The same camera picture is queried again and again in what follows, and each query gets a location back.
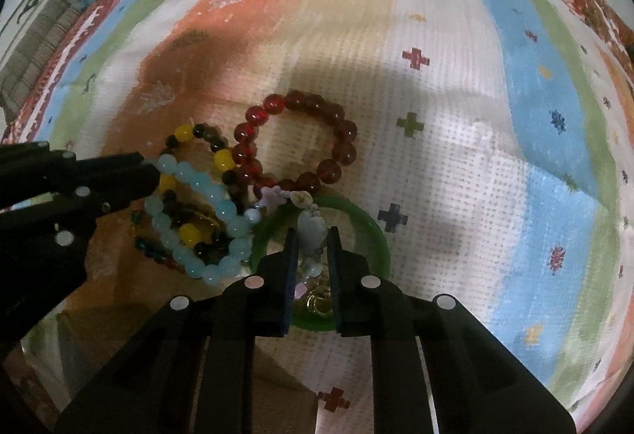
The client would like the yellow and black bead bracelet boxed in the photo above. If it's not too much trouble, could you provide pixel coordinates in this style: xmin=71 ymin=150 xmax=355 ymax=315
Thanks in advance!
xmin=130 ymin=122 xmax=250 ymax=267

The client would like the light blue bead bracelet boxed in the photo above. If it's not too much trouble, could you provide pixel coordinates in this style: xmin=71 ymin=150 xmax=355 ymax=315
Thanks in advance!
xmin=143 ymin=153 xmax=264 ymax=287

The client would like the dark red bead bracelet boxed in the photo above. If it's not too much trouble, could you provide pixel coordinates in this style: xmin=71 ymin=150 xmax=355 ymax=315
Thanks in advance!
xmin=232 ymin=88 xmax=359 ymax=198

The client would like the green jade bangle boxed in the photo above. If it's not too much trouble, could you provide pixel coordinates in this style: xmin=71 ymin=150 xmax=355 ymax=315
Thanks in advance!
xmin=249 ymin=193 xmax=391 ymax=332

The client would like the shell charm bracelet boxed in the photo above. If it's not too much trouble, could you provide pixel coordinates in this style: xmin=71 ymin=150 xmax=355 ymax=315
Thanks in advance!
xmin=259 ymin=185 xmax=336 ymax=316

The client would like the striped grey folded blanket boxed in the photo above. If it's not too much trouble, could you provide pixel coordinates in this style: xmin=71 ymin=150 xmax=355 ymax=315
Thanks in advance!
xmin=1 ymin=0 xmax=84 ymax=124

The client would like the striped colourful cloth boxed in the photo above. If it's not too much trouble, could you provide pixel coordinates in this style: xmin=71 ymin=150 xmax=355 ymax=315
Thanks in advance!
xmin=1 ymin=0 xmax=633 ymax=428

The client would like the floral red bedsheet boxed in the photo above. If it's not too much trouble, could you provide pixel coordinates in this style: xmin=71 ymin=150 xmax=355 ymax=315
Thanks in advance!
xmin=2 ymin=0 xmax=633 ymax=172

